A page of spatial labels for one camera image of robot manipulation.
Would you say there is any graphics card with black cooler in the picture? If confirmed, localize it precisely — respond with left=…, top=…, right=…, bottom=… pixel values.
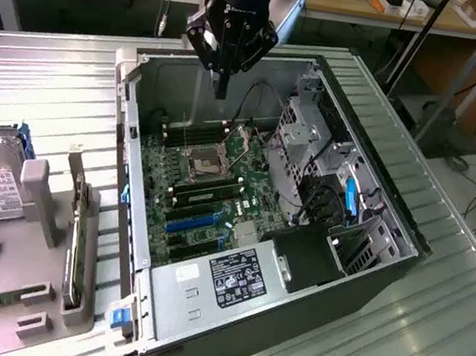
left=47, top=142, right=110, bottom=312

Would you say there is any metal socket cover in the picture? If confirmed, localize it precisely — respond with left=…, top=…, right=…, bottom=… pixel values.
left=218, top=121, right=256, bottom=176

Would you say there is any wooden desk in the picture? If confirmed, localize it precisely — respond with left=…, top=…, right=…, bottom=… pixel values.
left=302, top=0, right=476, bottom=42

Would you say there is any perforated metal drive cage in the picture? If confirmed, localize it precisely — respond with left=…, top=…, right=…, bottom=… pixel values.
left=258, top=69, right=365, bottom=232

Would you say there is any CPU socket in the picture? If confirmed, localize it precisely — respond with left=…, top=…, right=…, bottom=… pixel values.
left=184, top=140, right=231, bottom=183

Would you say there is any green motherboard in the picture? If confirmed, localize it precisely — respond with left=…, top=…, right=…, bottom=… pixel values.
left=124, top=111, right=306, bottom=282

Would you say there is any black slanted pole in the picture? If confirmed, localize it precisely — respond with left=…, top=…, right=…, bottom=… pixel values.
left=384, top=0, right=454, bottom=94

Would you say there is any open black PC case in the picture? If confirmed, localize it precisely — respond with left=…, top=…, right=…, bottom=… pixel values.
left=76, top=17, right=456, bottom=356

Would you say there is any blue drive latch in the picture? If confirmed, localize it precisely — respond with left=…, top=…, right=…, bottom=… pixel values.
left=341, top=178, right=362, bottom=219

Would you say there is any blue expansion slot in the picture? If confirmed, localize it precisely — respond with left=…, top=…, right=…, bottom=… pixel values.
left=164, top=206, right=224, bottom=241

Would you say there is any black box under desk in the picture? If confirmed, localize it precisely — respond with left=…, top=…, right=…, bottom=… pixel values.
left=390, top=91, right=459, bottom=148

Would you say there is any silver chipset heat sink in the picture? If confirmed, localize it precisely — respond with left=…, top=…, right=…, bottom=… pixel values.
left=231, top=219, right=259, bottom=247

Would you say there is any flat white box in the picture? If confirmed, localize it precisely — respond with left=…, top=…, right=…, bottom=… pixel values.
left=449, top=0, right=476, bottom=29

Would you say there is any silver power supply unit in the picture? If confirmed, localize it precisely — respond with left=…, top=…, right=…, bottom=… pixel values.
left=138, top=224, right=300, bottom=356

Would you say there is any grey parts rack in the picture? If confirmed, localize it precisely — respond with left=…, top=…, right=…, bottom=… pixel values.
left=0, top=124, right=119, bottom=356

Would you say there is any blue case latch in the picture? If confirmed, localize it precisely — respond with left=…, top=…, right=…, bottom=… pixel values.
left=107, top=308, right=133, bottom=332

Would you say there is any black looped wire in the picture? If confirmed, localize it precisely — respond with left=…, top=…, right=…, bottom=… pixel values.
left=234, top=79, right=287, bottom=128

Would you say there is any blue disk bracket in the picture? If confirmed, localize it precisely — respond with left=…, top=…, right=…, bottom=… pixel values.
left=12, top=120, right=43, bottom=161

